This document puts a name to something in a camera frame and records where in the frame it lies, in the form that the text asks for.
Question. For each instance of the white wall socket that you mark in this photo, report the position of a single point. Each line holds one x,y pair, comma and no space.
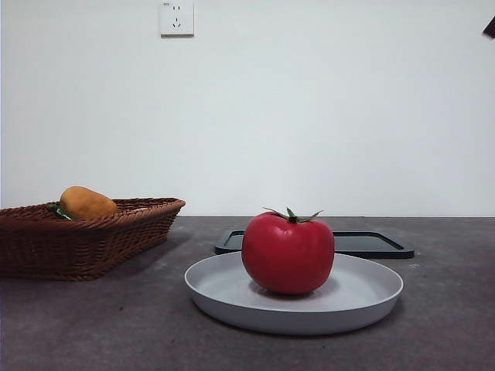
177,18

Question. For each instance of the pale grey round plate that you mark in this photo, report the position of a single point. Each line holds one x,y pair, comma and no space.
216,293

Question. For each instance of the dark rectangular tray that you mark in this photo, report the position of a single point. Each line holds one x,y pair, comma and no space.
367,243

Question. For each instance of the red tomato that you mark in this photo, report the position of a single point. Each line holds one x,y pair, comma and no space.
288,255

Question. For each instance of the brown wicker basket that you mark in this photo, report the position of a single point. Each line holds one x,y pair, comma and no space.
77,247

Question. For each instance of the green chili pepper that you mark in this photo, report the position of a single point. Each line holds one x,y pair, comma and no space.
62,212

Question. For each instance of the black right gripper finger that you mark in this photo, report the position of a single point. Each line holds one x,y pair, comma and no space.
491,28

